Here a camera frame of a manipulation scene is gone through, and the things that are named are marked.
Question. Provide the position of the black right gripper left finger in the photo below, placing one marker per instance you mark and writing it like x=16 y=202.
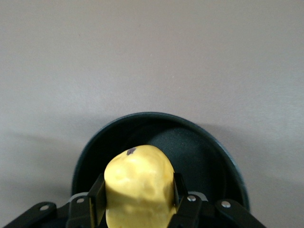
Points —
x=95 y=202

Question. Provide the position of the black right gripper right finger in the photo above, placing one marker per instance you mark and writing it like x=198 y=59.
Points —
x=190 y=209

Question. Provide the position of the yellow potato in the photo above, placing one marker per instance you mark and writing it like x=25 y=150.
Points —
x=137 y=185

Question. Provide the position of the blue round plate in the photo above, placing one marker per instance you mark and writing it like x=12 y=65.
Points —
x=202 y=154

